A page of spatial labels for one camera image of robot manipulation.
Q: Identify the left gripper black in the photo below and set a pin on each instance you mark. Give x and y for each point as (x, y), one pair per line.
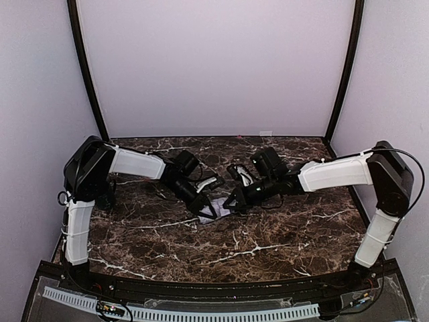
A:
(196, 202)

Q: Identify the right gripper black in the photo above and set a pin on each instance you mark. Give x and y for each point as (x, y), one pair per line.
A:
(239, 195)

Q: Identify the lavender folding umbrella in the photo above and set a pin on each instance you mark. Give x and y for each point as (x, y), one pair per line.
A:
(221, 211)

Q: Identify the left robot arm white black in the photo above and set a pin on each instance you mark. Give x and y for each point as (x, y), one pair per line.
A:
(86, 186)

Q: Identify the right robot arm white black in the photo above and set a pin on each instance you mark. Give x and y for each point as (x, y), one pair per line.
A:
(381, 167)

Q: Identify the black cup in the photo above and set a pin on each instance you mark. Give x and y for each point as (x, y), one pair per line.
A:
(106, 199)

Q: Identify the grey slotted cable duct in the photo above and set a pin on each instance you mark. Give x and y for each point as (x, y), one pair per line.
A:
(163, 310)

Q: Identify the black front table rail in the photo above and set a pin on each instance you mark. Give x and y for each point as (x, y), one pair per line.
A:
(326, 287)

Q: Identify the right black corner post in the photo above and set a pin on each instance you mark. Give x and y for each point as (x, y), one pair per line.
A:
(347, 70)

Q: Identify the black corner post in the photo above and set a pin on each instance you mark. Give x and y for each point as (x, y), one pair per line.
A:
(77, 35)
(347, 70)

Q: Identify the left black corner post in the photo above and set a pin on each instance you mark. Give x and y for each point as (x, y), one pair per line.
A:
(77, 35)

